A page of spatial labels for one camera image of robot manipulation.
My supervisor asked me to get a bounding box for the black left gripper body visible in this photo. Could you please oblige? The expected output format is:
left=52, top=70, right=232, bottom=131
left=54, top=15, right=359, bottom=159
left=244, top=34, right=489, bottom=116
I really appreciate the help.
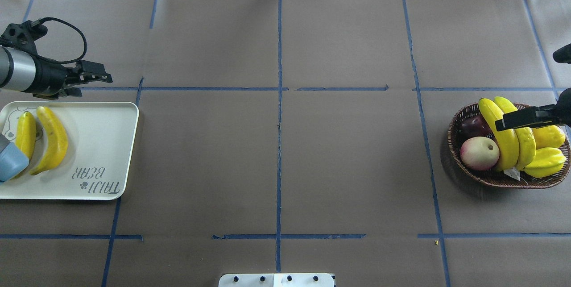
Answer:
left=31, top=59, right=71, bottom=100

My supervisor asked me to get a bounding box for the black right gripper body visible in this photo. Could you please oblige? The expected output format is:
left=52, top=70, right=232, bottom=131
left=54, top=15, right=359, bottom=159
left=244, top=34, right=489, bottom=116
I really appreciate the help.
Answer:
left=553, top=88, right=571, bottom=128

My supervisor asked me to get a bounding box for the yellow banana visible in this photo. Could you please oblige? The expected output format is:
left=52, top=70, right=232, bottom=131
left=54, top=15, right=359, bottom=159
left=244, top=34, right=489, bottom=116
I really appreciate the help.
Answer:
left=494, top=96, right=536, bottom=171
left=16, top=111, right=37, bottom=159
left=30, top=106, right=69, bottom=175
left=478, top=98, right=520, bottom=172

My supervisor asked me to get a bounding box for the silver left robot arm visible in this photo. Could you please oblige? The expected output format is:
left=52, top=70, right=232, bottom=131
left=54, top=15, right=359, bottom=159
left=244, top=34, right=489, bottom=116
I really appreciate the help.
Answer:
left=1, top=91, right=118, bottom=190

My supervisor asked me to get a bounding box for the brown wicker basket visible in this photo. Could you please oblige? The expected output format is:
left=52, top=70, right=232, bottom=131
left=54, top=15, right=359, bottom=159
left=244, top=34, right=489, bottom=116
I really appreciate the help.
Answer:
left=441, top=103, right=570, bottom=189

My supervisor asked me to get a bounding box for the yellow lemon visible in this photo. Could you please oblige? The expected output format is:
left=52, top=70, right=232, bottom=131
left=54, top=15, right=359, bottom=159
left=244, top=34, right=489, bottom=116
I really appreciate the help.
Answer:
left=531, top=125, right=566, bottom=150

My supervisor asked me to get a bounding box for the yellow star fruit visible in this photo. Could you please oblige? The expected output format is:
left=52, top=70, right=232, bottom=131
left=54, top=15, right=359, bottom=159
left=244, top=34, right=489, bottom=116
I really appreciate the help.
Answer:
left=523, top=147, right=567, bottom=179

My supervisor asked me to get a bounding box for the pink peach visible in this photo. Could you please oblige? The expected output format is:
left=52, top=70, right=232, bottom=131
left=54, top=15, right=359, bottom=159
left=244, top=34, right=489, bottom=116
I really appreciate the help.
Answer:
left=459, top=137, right=500, bottom=171

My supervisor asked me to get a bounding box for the cream bear print tray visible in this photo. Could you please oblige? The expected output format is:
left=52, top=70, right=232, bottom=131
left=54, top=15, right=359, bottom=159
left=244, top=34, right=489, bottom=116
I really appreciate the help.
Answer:
left=0, top=101, right=139, bottom=201

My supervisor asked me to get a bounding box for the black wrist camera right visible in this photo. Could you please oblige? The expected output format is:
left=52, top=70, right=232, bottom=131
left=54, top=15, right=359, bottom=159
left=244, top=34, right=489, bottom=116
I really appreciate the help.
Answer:
left=551, top=43, right=571, bottom=64

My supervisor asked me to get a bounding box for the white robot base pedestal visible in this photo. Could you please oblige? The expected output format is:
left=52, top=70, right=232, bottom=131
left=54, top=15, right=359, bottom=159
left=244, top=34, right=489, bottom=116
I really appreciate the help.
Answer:
left=218, top=272, right=336, bottom=287

